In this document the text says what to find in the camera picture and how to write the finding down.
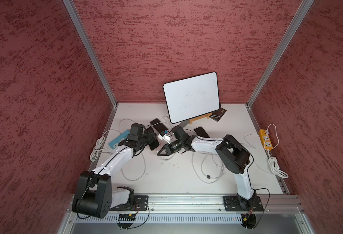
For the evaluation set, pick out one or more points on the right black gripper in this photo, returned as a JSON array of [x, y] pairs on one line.
[[168, 150]]

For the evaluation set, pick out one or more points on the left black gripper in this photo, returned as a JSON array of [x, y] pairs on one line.
[[150, 136]]

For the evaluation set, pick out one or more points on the light case phone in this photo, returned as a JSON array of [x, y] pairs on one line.
[[159, 126]]

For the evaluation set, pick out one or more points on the pink case phone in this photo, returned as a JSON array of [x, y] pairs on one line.
[[154, 144]]

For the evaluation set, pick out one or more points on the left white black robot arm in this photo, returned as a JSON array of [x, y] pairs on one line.
[[94, 194]]

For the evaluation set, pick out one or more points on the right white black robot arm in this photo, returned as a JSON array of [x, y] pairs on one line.
[[233, 155]]

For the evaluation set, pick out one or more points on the beige case phone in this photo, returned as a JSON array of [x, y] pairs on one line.
[[200, 131]]

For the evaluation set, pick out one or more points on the teal power strip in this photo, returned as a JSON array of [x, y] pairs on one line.
[[115, 142]]

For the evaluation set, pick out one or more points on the wooden easel stand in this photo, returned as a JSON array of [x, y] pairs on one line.
[[192, 120]]

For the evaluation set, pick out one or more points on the white board on easel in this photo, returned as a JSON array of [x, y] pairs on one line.
[[192, 97]]

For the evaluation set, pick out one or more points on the black booklet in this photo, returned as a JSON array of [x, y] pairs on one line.
[[217, 115]]

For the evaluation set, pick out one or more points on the yellow power strip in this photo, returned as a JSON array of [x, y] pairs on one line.
[[265, 140]]

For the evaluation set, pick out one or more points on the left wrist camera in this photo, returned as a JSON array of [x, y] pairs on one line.
[[136, 132]]

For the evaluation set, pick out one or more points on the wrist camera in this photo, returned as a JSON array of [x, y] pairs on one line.
[[179, 133], [136, 132]]

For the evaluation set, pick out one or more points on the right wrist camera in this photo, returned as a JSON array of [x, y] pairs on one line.
[[179, 133]]

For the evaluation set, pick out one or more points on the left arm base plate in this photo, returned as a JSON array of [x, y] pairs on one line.
[[136, 203]]

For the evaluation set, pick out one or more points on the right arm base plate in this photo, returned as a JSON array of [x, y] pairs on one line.
[[239, 204]]

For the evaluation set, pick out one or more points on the aluminium front rail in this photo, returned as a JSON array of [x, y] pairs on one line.
[[215, 204]]

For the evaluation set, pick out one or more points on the left aluminium corner post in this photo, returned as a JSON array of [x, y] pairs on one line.
[[74, 15]]

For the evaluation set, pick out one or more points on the aluminium corner post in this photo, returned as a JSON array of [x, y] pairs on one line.
[[286, 39], [74, 15]]

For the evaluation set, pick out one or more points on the right aluminium corner post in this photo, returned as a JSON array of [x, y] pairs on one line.
[[286, 39]]

